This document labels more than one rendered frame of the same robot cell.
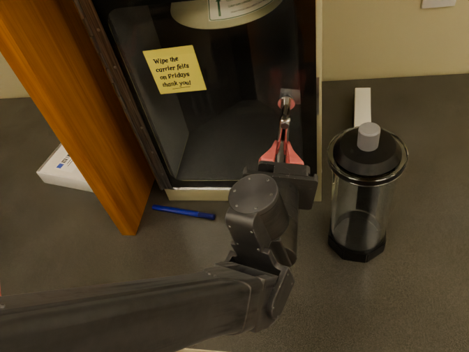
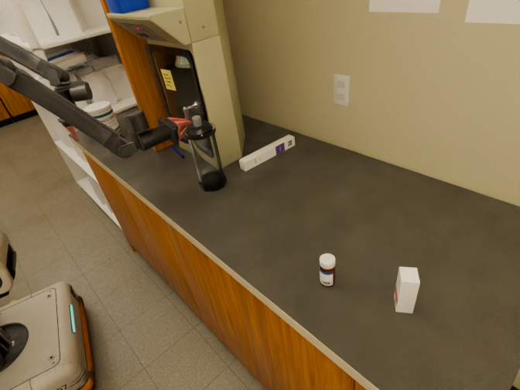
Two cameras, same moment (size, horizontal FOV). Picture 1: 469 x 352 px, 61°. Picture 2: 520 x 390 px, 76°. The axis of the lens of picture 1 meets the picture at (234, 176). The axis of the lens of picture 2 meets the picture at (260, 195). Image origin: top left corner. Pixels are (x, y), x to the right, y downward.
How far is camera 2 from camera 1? 1.00 m
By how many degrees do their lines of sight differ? 28
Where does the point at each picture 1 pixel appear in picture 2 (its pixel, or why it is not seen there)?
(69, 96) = (140, 78)
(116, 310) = (57, 97)
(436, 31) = (343, 120)
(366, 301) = (188, 200)
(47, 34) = (138, 54)
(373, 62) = (316, 129)
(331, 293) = (183, 193)
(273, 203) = (133, 115)
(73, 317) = (46, 90)
